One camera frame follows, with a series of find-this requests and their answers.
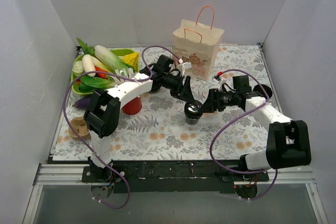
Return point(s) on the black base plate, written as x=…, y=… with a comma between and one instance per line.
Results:
x=168, y=176

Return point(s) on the red straw holder cup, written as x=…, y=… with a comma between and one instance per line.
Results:
x=133, y=107

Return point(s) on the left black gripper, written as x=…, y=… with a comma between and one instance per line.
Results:
x=182, y=87

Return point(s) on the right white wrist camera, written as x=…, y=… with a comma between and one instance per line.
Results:
x=220, y=77

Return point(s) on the black cup lid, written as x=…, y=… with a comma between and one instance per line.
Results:
x=191, y=110

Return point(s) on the green toy cabbage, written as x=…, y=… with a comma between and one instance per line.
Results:
x=77, y=69

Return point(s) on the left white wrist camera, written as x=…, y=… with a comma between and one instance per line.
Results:
x=183, y=66

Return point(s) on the stack of dark plastic cups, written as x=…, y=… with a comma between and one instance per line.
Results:
x=265, y=91

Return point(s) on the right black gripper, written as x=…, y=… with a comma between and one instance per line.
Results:
x=212, y=100

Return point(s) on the white toy radish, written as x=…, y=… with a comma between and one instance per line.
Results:
x=88, y=65

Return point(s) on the green vegetable basket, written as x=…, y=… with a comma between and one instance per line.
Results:
x=86, y=84

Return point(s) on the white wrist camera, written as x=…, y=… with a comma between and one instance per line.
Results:
x=220, y=77
x=183, y=66

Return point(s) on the toy napa cabbage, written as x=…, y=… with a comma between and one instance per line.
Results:
x=109, y=59

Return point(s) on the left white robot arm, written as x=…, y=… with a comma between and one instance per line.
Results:
x=102, y=114

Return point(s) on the paper takeout bag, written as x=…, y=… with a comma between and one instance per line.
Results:
x=197, y=44

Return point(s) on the purple toy eggplant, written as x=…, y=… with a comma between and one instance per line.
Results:
x=82, y=103

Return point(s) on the floral table mat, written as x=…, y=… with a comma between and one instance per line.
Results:
x=160, y=131

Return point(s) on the aluminium rail frame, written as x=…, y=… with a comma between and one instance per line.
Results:
x=71, y=174

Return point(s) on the yellow toy leaf vegetable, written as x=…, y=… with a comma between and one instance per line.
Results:
x=132, y=60

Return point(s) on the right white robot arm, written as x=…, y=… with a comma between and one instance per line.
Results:
x=288, y=142

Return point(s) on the brown cardboard cup carrier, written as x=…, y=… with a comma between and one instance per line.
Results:
x=80, y=125

